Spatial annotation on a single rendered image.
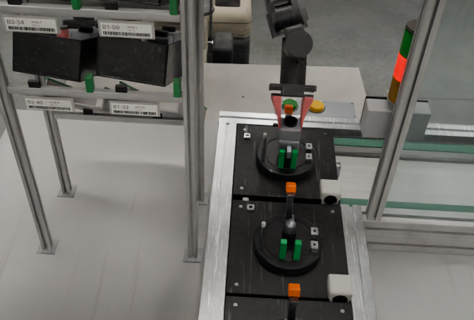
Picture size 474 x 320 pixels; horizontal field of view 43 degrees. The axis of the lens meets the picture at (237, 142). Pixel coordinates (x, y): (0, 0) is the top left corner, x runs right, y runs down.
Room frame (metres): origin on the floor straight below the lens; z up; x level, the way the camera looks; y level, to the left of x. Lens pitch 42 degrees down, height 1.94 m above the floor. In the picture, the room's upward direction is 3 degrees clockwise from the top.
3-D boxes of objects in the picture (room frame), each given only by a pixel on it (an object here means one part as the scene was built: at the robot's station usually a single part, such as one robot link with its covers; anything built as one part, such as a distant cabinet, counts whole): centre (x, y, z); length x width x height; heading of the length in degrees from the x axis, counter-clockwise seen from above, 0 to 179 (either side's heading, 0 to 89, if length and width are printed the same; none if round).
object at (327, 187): (0.92, -0.21, 0.97); 0.05 x 0.05 x 0.04; 89
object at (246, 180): (1.02, -0.12, 0.96); 0.24 x 0.24 x 0.02; 89
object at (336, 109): (1.23, -0.20, 0.93); 0.21 x 0.07 x 0.06; 89
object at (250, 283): (0.76, -0.11, 1.01); 0.24 x 0.24 x 0.13; 89
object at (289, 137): (1.01, -0.12, 1.06); 0.08 x 0.04 x 0.07; 179
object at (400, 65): (0.90, -0.31, 1.33); 0.05 x 0.05 x 0.05
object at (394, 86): (0.90, -0.31, 1.28); 0.05 x 0.05 x 0.05
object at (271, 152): (1.02, -0.12, 0.98); 0.14 x 0.14 x 0.02
